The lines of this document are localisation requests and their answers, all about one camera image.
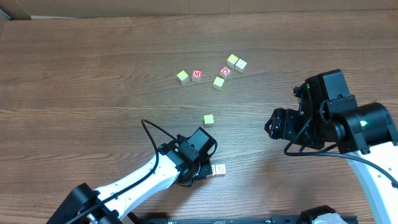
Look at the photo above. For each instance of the plain wooden block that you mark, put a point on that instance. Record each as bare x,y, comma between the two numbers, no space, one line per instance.
218,83
183,77
231,60

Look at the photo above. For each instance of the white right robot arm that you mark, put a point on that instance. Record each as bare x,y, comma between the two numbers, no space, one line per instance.
330,123

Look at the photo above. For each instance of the red O wooden block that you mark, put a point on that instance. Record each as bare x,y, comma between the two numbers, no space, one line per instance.
225,72

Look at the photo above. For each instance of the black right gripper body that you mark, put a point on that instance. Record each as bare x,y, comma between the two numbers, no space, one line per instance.
280,123

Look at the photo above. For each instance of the plain wooden block far left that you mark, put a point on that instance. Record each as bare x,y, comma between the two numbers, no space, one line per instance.
183,77

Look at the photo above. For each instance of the red M wooden block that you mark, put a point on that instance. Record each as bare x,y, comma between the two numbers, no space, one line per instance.
196,75

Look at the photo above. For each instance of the plain wooden block far back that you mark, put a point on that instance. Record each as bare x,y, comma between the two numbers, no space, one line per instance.
231,60

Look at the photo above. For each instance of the yellow S wooden block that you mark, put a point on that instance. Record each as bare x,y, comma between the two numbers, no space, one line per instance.
208,120

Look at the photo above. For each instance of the blue X B wooden block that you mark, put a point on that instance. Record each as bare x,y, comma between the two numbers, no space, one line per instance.
220,169

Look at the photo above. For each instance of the yellow-edged wooden block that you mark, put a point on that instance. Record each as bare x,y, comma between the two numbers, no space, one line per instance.
240,65

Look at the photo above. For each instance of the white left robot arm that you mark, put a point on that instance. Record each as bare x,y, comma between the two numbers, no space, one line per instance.
181,161

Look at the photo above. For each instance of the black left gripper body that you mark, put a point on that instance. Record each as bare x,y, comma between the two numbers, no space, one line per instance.
206,170

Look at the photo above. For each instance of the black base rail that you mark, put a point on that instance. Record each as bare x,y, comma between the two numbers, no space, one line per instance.
163,218

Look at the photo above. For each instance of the plain wooden block centre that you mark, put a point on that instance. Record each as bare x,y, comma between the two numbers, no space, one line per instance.
218,83

